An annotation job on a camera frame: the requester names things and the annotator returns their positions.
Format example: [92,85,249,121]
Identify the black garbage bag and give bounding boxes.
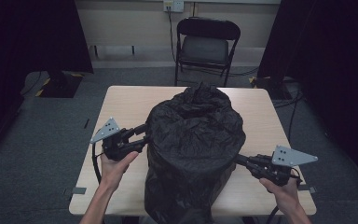
[143,81,247,224]

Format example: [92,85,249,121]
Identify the person's lap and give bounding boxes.
[120,216,255,224]

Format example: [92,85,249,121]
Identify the black wall outlet cable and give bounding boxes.
[166,7,179,64]

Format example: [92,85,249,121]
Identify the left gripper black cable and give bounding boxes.
[90,142,105,185]

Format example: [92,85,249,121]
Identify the white wall outlet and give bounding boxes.
[162,0,186,13]

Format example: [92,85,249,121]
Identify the person's left hand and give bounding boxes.
[100,150,140,193]

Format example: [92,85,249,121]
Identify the dark curtain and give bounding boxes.
[0,0,94,163]
[256,0,358,189]

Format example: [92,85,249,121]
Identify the person's right hand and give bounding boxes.
[258,173,303,217]

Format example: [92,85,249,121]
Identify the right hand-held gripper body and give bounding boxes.
[247,145,319,188]

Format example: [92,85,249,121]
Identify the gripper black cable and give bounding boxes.
[265,167,303,224]
[90,142,105,185]

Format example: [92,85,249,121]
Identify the black floor cables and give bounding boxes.
[271,88,306,143]

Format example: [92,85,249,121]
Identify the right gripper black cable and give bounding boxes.
[265,167,303,224]

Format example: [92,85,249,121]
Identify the black stand base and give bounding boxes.
[34,70,85,99]
[248,76,294,101]

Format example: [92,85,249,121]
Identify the black folding chair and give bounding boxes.
[173,16,242,89]

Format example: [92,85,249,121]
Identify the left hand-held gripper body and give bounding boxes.
[89,116,140,162]

